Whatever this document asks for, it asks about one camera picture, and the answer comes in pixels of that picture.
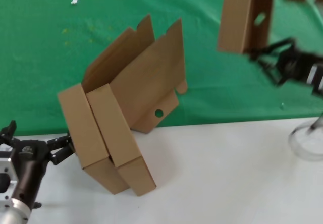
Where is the dark gripper cable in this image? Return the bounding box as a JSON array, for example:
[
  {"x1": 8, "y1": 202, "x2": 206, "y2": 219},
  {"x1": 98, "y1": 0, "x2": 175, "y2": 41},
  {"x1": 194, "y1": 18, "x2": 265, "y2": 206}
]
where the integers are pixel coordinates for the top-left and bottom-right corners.
[{"x1": 288, "y1": 115, "x2": 323, "y2": 162}]

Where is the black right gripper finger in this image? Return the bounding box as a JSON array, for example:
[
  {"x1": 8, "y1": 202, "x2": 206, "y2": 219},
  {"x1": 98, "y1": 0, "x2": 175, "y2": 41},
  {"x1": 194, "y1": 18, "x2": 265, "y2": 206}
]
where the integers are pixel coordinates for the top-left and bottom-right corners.
[
  {"x1": 248, "y1": 37, "x2": 297, "y2": 59},
  {"x1": 253, "y1": 58, "x2": 286, "y2": 87}
]

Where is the brown cardboard box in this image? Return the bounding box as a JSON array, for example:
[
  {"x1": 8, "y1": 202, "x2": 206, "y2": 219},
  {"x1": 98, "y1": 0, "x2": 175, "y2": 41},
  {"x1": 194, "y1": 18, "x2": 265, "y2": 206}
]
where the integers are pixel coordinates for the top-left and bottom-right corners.
[
  {"x1": 57, "y1": 14, "x2": 156, "y2": 196},
  {"x1": 86, "y1": 18, "x2": 187, "y2": 197},
  {"x1": 217, "y1": 0, "x2": 323, "y2": 55}
]

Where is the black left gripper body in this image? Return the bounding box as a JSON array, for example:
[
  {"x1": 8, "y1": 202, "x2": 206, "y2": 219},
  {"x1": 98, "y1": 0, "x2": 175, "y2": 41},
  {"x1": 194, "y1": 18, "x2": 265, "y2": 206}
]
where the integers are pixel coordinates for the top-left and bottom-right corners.
[{"x1": 11, "y1": 140, "x2": 51, "y2": 206}]

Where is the green tablecloth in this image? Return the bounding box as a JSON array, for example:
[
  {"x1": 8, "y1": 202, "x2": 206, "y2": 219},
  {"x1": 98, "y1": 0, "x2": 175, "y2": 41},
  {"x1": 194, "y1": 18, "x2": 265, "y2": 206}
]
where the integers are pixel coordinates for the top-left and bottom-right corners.
[{"x1": 0, "y1": 0, "x2": 323, "y2": 136}]

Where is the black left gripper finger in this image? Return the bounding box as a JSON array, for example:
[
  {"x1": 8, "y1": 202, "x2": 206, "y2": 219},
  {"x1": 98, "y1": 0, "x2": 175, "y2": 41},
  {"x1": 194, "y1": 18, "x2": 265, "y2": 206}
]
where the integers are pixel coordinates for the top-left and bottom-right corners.
[
  {"x1": 46, "y1": 133, "x2": 76, "y2": 166},
  {"x1": 0, "y1": 120, "x2": 20, "y2": 147}
]

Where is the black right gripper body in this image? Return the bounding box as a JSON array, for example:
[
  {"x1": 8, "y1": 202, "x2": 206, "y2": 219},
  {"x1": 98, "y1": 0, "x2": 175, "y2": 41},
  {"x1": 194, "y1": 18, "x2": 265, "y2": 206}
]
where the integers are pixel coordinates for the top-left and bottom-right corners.
[{"x1": 277, "y1": 48, "x2": 316, "y2": 84}]

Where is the silver wrist camera block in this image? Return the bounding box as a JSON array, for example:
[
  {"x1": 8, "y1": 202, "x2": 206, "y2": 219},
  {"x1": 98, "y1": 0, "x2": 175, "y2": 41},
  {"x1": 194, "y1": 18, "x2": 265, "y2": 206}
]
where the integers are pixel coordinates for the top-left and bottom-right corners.
[{"x1": 0, "y1": 143, "x2": 20, "y2": 202}]

